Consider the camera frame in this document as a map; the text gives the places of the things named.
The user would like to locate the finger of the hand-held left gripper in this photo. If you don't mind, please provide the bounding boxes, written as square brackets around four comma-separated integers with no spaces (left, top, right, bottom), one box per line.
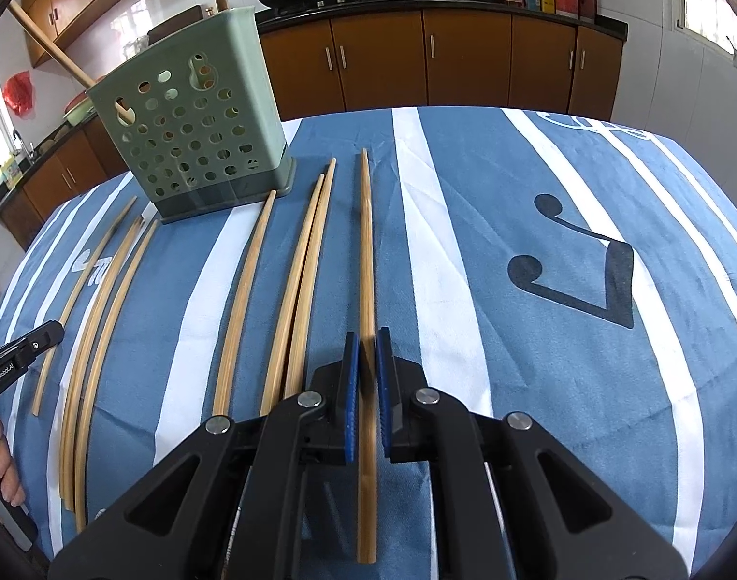
[9,321,66,364]

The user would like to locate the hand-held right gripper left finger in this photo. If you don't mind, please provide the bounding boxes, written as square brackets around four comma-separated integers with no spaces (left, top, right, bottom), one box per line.
[48,331,360,580]

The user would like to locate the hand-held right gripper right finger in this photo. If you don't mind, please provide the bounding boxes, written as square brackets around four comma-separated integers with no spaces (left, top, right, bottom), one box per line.
[376,326,689,580]

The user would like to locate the set of bamboo chopsticks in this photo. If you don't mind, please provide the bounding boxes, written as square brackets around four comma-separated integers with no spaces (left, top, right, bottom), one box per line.
[30,157,339,534]

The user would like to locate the green plastic chopstick holder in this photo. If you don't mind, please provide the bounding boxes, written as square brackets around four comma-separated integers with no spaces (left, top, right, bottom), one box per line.
[86,5,298,226]

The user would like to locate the person's left hand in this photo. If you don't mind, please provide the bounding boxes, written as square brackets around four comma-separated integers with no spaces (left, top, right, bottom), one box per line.
[0,420,29,508]

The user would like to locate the blue white striped tablecloth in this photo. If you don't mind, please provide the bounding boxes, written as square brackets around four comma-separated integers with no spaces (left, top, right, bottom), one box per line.
[0,105,737,580]

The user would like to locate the wooden lower kitchen cabinets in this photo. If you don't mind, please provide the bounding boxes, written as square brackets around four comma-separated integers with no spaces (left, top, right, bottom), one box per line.
[0,9,624,250]

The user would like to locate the dark wooden cutting board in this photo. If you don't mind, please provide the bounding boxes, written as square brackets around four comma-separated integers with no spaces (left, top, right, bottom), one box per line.
[147,5,203,47]

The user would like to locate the gas stove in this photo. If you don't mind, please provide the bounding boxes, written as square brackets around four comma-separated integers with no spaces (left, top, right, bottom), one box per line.
[256,0,405,13]

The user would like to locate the black kitchen countertop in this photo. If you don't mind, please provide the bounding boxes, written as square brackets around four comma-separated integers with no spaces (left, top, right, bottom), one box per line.
[0,0,629,218]

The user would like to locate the red plastic bag on wall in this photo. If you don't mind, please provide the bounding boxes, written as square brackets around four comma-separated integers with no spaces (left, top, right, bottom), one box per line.
[2,71,32,117]

